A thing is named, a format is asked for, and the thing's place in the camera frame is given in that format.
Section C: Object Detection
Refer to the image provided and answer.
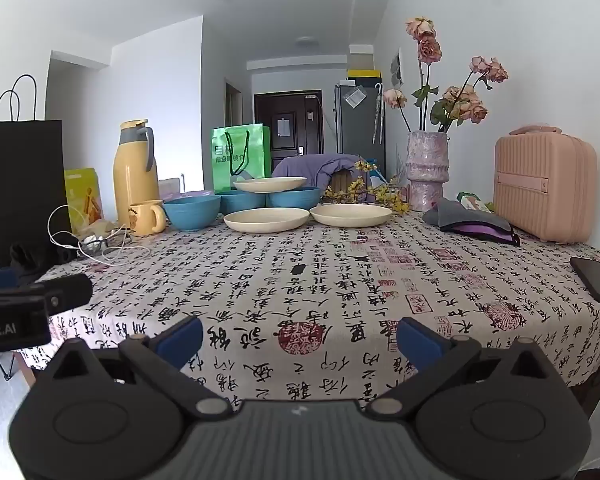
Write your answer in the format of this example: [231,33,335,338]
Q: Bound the white cable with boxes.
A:
[47,204,151,267]

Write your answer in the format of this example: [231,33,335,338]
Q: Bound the clear umbrella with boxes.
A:
[372,82,385,145]

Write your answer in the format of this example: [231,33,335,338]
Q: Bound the yellow thermos jug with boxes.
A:
[112,119,160,212]

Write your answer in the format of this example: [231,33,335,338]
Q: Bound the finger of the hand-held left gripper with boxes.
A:
[0,273,94,314]

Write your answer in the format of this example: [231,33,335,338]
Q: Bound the grey cloth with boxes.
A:
[422,197,512,234]

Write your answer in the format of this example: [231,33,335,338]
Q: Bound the dark cloth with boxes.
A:
[9,241,78,283]

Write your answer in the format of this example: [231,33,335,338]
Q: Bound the black paper bag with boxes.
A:
[0,74,74,269]

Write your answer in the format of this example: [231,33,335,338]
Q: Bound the cream plate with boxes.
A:
[223,207,311,234]
[309,203,394,229]
[232,176,309,194]

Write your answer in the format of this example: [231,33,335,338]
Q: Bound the grey refrigerator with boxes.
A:
[334,79,387,184]

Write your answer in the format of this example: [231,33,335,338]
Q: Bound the pink hard case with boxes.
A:
[493,125,599,244]

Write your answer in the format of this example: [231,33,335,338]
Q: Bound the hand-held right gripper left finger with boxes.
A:
[41,316,236,419]

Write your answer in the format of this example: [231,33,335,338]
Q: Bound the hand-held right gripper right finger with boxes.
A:
[365,316,563,421]

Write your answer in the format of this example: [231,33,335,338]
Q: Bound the black eyeglasses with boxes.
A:
[77,237,112,256]

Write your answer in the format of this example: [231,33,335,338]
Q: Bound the purple pouch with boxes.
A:
[449,221,522,247]

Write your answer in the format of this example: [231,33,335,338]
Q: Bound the clear plastic bag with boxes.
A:
[81,224,115,242]

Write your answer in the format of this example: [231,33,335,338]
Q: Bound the pale dried grass stems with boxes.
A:
[392,144,409,187]

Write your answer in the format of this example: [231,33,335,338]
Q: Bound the side room door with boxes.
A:
[224,77,244,127]

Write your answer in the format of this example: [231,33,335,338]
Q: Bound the green paper bag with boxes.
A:
[210,124,272,194]

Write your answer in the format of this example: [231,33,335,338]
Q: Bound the pink textured vase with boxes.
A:
[405,131,450,213]

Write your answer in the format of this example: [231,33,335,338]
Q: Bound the black phone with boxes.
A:
[569,256,600,305]

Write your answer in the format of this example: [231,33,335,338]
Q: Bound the dark entrance door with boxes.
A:
[253,90,324,171]

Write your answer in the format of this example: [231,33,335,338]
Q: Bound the yellow mug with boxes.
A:
[128,200,167,236]

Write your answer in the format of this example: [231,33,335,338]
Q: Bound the wooden chair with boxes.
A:
[329,167,367,192]

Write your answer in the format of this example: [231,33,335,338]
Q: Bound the dried pink roses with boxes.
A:
[382,16,510,134]

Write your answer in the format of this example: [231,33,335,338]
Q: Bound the yellow snack box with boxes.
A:
[64,167,105,234]

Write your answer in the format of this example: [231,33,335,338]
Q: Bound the blue bowl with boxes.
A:
[162,195,222,232]
[265,186,322,211]
[215,190,269,216]

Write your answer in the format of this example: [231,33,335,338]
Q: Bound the cardboard box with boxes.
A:
[348,43,377,69]

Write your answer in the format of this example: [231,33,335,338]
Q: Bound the yellow blossom branch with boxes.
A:
[324,159,411,216]

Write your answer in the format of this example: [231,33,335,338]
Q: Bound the purple jacket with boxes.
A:
[271,153,367,191]

